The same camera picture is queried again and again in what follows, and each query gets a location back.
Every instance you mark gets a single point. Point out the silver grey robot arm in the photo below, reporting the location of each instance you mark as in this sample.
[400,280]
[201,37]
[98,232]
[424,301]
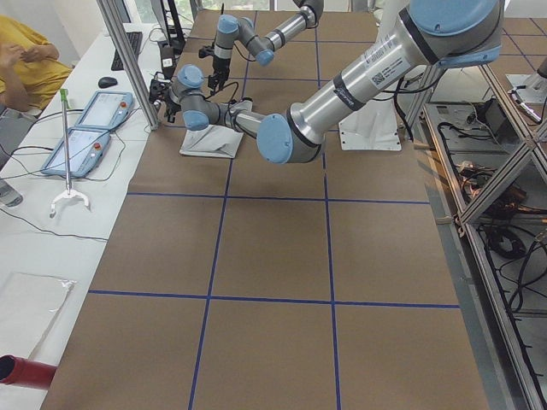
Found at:
[446,34]
[231,29]

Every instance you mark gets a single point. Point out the clear water bottle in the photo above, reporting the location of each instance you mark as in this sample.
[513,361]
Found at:
[9,196]

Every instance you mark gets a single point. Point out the lower blue teach pendant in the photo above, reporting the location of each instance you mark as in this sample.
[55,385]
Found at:
[85,150]

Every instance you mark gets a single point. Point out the blue teach pendant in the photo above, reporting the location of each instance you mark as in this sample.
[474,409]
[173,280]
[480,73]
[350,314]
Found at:
[85,150]
[106,110]

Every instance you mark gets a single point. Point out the person in yellow shirt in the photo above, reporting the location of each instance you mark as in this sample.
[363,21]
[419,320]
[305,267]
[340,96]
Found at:
[31,73]

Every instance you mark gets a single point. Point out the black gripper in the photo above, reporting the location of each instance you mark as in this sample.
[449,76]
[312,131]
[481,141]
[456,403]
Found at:
[220,66]
[167,103]

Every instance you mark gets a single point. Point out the grey cartoon print t-shirt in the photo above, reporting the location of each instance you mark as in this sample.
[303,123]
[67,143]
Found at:
[213,141]

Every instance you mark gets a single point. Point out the black computer mouse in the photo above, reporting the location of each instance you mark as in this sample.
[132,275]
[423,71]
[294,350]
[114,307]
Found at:
[106,82]

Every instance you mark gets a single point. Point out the red fire extinguisher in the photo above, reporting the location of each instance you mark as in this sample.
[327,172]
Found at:
[26,373]

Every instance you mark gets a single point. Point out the grey aluminium post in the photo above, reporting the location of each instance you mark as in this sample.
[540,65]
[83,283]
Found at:
[112,19]

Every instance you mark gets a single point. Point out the aluminium frame rack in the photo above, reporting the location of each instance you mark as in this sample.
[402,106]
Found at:
[492,158]

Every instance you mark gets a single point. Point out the clear plastic bag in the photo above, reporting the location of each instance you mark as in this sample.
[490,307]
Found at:
[30,305]

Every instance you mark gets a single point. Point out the upper blue teach pendant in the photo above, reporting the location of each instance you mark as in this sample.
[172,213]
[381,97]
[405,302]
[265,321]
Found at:
[106,110]

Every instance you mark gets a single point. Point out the white claw grabber tool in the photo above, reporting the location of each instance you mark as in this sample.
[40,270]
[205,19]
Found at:
[69,192]

